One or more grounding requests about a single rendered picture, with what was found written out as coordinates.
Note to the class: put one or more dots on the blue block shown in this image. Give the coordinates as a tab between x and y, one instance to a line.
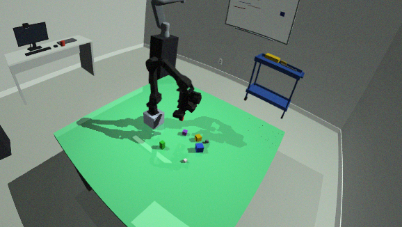
199	147

